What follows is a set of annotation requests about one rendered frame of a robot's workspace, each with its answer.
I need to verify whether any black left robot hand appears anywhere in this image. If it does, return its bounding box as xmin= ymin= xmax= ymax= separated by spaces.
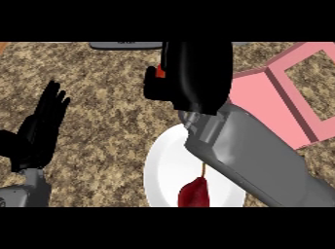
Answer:
xmin=0 ymin=80 xmax=73 ymax=173

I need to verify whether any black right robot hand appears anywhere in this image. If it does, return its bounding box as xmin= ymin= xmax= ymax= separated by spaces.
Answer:
xmin=142 ymin=41 xmax=235 ymax=117

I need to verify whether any red tomato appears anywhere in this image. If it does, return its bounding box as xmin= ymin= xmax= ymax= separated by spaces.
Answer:
xmin=155 ymin=63 xmax=167 ymax=79

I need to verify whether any pink open box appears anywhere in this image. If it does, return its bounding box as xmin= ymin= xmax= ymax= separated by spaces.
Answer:
xmin=229 ymin=41 xmax=335 ymax=151

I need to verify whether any white round plate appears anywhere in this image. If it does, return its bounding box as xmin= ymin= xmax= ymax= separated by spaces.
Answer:
xmin=142 ymin=123 xmax=248 ymax=208

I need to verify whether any dark grey flat appliance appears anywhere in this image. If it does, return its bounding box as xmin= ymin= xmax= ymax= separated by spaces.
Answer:
xmin=87 ymin=41 xmax=166 ymax=51

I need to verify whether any dark red chili pepper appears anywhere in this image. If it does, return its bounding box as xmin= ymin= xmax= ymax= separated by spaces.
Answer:
xmin=177 ymin=161 xmax=211 ymax=208

